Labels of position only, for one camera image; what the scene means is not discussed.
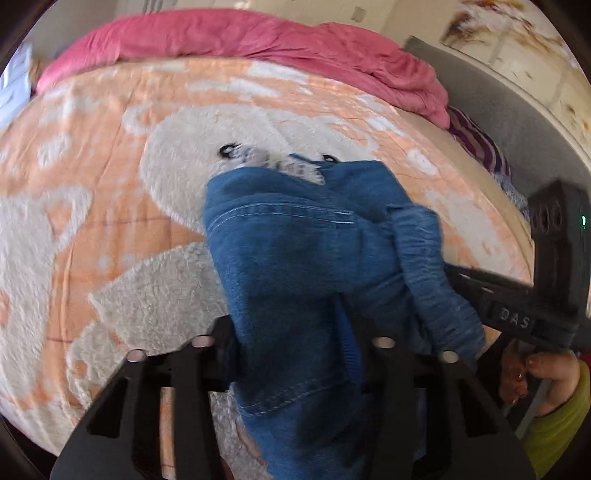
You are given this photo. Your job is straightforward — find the blue patterned pillow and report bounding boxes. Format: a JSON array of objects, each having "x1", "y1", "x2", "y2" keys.
[{"x1": 496, "y1": 173, "x2": 531, "y2": 219}]

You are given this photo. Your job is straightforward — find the pink duvet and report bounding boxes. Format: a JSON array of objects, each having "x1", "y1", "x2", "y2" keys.
[{"x1": 36, "y1": 10, "x2": 451, "y2": 130}]

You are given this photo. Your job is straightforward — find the orange and white printed blanket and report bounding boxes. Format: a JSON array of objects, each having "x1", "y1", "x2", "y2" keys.
[{"x1": 0, "y1": 58, "x2": 532, "y2": 467}]

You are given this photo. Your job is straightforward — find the pale blue cloth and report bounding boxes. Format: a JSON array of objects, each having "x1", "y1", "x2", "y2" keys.
[{"x1": 0, "y1": 44, "x2": 35, "y2": 121}]

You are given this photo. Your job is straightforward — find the grey headboard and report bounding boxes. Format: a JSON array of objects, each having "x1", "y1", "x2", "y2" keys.
[{"x1": 404, "y1": 36, "x2": 591, "y2": 222}]

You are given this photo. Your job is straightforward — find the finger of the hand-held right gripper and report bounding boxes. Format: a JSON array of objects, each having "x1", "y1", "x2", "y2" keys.
[{"x1": 442, "y1": 264, "x2": 491, "y2": 324}]

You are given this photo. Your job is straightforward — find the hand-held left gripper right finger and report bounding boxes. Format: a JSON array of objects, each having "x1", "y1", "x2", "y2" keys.
[{"x1": 339, "y1": 305, "x2": 536, "y2": 480}]

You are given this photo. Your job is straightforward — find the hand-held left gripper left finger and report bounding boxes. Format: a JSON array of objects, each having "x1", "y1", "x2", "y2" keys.
[{"x1": 50, "y1": 318, "x2": 236, "y2": 480}]

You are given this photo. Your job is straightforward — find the person's right hand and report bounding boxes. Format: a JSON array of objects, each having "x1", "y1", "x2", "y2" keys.
[{"x1": 499, "y1": 339, "x2": 580, "y2": 416}]

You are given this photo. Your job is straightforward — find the blue denim pants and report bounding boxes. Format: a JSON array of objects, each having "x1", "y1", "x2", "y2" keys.
[{"x1": 203, "y1": 154, "x2": 485, "y2": 480}]

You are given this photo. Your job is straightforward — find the person's right forearm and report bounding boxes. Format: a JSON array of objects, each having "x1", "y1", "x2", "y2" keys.
[{"x1": 524, "y1": 360, "x2": 591, "y2": 478}]

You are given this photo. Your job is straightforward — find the brown splatter wall painting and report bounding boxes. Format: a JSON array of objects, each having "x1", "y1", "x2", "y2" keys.
[{"x1": 441, "y1": 0, "x2": 591, "y2": 153}]

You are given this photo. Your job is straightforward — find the purple striped pillow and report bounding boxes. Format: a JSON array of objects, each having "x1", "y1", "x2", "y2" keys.
[{"x1": 447, "y1": 106, "x2": 511, "y2": 178}]

